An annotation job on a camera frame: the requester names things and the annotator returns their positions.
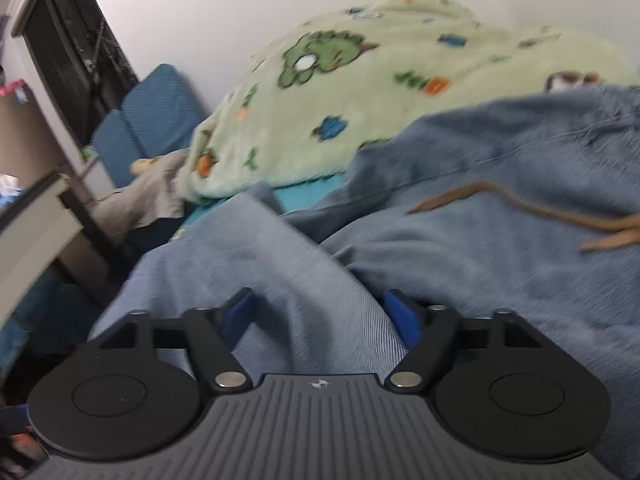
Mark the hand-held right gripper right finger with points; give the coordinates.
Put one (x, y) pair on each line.
(402, 320)

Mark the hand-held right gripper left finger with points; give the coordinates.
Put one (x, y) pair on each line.
(237, 315)

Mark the light blue denim jacket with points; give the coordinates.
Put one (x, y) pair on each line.
(450, 260)

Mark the teal printed bed sheet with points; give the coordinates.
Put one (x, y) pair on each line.
(300, 195)

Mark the grey cloth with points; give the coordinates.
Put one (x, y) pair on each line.
(145, 195)

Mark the blue pillow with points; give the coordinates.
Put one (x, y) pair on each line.
(150, 120)

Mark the white desk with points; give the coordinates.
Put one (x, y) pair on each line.
(35, 230)

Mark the green printed fleece blanket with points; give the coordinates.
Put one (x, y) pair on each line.
(380, 95)

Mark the dark window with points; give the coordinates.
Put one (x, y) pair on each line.
(70, 55)

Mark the pink item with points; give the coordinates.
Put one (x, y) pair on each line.
(12, 87)

